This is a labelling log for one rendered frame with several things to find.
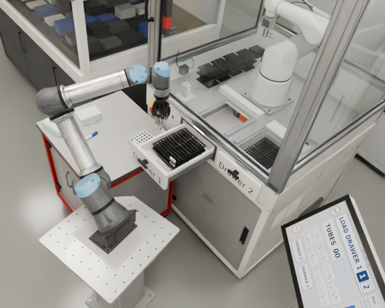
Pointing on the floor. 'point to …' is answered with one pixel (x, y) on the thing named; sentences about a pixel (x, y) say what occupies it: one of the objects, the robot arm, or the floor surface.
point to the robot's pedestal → (136, 235)
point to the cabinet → (244, 211)
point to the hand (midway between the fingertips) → (161, 122)
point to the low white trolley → (109, 154)
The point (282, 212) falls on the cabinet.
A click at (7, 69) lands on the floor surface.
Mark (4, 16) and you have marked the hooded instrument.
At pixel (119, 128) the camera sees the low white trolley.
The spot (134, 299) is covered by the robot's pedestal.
